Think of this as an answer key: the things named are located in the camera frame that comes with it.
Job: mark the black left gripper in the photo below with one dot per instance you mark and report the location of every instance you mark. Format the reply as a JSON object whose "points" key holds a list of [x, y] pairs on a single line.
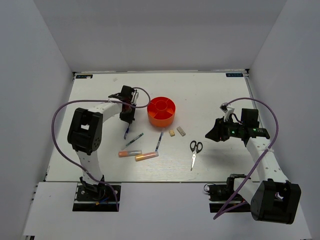
{"points": [[128, 118]]}

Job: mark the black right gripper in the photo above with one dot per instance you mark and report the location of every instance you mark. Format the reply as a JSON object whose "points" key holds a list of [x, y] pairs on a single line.
{"points": [[218, 130]]}

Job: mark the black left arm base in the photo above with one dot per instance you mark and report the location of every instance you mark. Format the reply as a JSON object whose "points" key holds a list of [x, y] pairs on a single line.
{"points": [[96, 197]]}

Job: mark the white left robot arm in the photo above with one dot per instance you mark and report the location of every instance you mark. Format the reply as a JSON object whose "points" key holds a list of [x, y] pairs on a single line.
{"points": [[85, 132]]}

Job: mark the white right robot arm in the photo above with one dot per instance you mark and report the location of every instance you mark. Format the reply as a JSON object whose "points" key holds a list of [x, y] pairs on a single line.
{"points": [[273, 198]]}

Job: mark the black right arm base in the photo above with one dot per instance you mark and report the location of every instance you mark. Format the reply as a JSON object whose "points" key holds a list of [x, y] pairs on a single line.
{"points": [[220, 193]]}

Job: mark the green pen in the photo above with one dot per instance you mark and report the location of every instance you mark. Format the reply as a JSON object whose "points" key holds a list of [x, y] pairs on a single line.
{"points": [[133, 140]]}

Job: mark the orange round compartment container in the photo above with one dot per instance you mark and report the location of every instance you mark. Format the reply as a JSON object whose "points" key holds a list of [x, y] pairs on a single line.
{"points": [[161, 112]]}

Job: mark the blue clear pen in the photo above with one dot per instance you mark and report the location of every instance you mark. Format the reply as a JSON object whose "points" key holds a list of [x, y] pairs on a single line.
{"points": [[159, 141]]}

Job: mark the grey white eraser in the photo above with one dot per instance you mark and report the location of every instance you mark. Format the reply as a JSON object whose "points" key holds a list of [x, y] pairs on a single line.
{"points": [[181, 131]]}

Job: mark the beige eraser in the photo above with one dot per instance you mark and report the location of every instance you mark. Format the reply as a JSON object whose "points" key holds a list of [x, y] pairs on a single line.
{"points": [[171, 133]]}

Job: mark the right corner table label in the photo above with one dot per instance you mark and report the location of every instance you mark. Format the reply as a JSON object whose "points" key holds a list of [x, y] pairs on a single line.
{"points": [[234, 75]]}

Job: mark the corner table label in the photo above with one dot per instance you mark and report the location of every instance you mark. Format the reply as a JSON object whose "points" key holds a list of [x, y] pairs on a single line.
{"points": [[84, 76], [234, 75]]}

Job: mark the left corner table label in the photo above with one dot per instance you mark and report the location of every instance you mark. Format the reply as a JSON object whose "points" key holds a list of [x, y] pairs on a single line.
{"points": [[84, 76]]}

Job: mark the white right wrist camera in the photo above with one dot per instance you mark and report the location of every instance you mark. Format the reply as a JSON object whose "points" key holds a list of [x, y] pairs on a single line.
{"points": [[228, 110]]}

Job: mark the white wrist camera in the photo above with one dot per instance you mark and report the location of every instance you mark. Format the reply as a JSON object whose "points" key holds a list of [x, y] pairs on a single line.
{"points": [[228, 110], [135, 97]]}

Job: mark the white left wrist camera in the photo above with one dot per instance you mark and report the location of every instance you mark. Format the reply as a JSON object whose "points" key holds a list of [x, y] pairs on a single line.
{"points": [[135, 97]]}

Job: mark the black handled scissors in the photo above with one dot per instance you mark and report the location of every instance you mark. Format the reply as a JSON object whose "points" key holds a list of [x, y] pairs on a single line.
{"points": [[195, 147]]}

